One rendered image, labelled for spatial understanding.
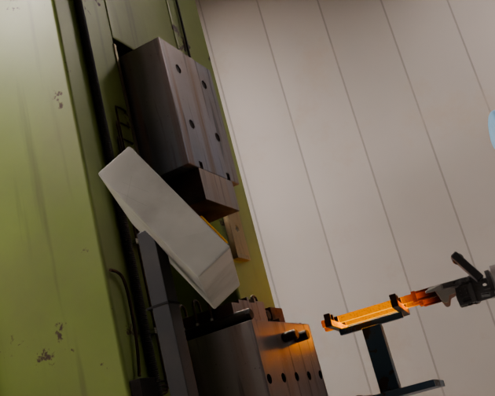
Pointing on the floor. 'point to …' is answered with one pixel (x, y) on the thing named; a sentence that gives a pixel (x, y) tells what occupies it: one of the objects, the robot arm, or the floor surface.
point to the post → (167, 318)
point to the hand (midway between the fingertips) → (427, 292)
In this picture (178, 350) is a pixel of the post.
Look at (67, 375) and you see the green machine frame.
